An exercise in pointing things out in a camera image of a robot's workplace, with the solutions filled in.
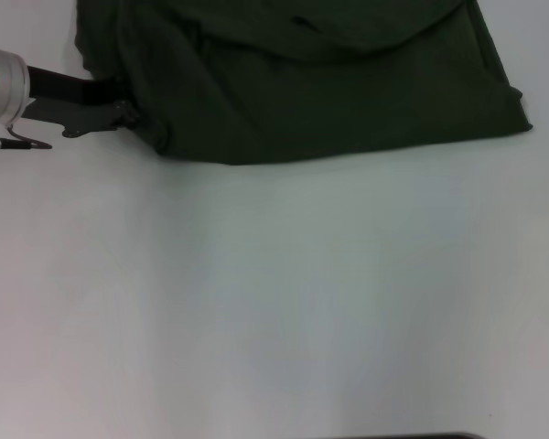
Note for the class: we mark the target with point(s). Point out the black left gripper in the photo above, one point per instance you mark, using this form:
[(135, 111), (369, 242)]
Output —
[(73, 93)]

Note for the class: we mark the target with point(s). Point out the dark green FREE print t-shirt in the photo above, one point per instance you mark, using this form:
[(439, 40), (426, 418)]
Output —
[(302, 91)]

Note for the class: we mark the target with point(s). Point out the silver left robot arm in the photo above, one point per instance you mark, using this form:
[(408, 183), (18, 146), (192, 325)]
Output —
[(2, 84)]

